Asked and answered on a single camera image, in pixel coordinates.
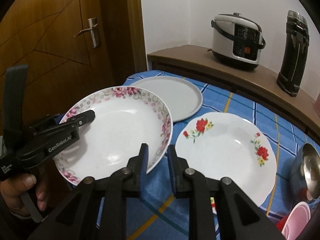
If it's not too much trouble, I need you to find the black tall thermos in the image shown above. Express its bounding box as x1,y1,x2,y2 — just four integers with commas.
277,10,310,97

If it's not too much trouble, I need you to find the stainless steel bowl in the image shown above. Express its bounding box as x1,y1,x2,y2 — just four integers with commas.
290,142,319,203

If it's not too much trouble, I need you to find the plain grey flat plate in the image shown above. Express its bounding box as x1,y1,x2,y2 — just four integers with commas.
132,76,203,122

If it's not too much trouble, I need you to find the red floral white plate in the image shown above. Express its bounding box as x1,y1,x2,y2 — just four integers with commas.
175,112,277,206

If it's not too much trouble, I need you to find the silver door handle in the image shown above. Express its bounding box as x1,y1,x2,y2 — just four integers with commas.
77,18,100,49

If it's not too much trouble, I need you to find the white black rice cooker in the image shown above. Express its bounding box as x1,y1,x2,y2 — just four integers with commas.
211,12,266,72

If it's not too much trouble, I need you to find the person's left hand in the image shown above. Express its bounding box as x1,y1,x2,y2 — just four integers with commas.
1,167,49,217

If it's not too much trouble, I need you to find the brown wooden door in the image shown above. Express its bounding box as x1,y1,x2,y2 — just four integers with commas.
1,0,115,123

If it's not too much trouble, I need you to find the brown wooden sideboard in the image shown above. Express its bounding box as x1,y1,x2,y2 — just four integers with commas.
148,45,319,142

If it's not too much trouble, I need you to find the blue checked tablecloth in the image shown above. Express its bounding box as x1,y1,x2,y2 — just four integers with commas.
126,77,319,239

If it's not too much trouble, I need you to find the pink floral white plate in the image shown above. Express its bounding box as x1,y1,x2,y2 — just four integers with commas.
54,86,173,185

